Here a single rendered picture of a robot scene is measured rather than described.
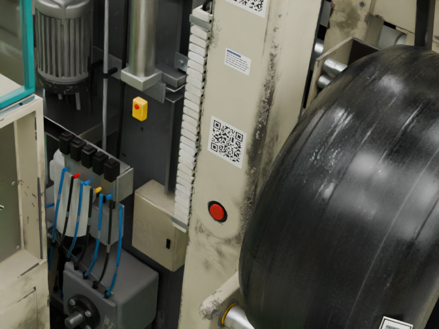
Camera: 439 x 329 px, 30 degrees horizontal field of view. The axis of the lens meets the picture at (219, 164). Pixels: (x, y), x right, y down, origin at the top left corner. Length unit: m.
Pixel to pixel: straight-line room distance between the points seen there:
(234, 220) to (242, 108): 0.24
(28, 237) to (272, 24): 0.66
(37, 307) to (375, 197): 0.83
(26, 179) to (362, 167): 0.65
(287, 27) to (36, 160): 0.50
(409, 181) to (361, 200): 0.07
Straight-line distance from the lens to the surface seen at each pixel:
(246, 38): 1.29
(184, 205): 1.57
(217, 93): 1.37
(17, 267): 1.62
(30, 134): 1.44
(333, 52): 1.77
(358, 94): 1.19
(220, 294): 1.51
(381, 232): 1.11
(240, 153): 1.39
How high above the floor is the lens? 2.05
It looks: 38 degrees down
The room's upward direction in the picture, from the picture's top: 8 degrees clockwise
